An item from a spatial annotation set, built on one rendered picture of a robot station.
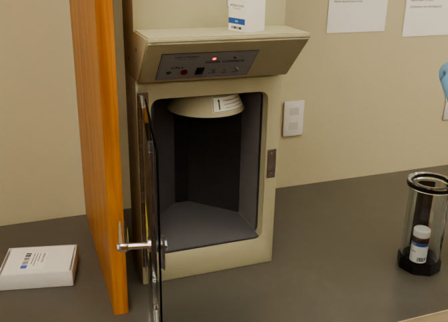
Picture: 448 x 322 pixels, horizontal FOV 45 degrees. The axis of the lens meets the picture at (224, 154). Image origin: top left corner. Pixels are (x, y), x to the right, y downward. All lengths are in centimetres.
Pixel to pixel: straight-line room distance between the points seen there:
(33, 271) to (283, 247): 61
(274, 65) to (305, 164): 75
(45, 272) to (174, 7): 64
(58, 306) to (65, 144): 50
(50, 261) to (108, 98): 48
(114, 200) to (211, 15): 41
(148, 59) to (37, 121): 60
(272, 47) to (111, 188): 41
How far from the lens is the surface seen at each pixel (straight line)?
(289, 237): 149
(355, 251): 146
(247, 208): 137
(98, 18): 98
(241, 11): 106
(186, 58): 103
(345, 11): 176
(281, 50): 109
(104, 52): 99
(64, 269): 130
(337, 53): 177
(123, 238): 92
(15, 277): 131
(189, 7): 110
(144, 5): 108
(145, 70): 104
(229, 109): 120
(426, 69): 199
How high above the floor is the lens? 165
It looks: 20 degrees down
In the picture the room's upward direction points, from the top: 1 degrees clockwise
